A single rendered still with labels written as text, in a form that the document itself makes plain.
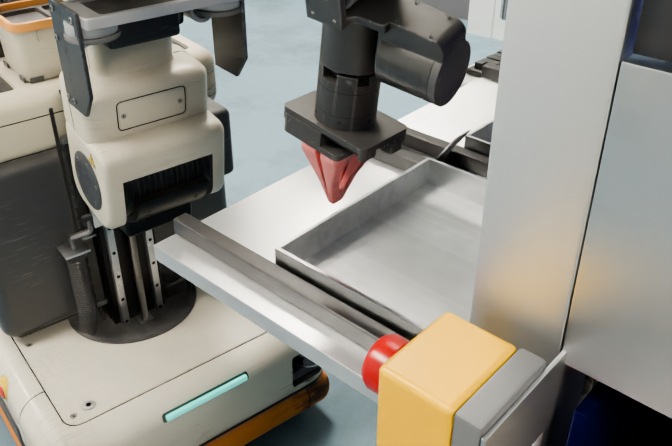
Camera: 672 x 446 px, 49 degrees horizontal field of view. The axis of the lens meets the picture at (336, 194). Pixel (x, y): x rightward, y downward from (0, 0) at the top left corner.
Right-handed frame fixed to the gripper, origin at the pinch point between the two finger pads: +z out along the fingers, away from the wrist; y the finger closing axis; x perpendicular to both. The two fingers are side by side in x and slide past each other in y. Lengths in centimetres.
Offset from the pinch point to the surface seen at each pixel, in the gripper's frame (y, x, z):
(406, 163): -5.2, 19.7, 7.7
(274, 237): -6.5, -1.8, 8.9
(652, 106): 28.6, -12.1, -27.7
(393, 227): 2.0, 8.4, 7.6
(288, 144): -135, 133, 117
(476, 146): -0.2, 27.6, 5.8
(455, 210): 5.0, 16.1, 7.3
